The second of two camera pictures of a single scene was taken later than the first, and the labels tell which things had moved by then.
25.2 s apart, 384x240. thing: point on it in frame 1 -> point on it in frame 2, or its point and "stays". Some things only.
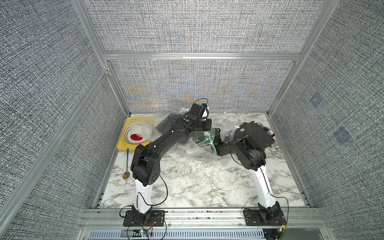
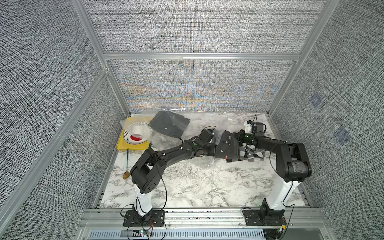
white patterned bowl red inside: (138, 132) stays
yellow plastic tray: (124, 145) stays
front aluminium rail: (114, 217) stays
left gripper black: (207, 125) -> (212, 150)
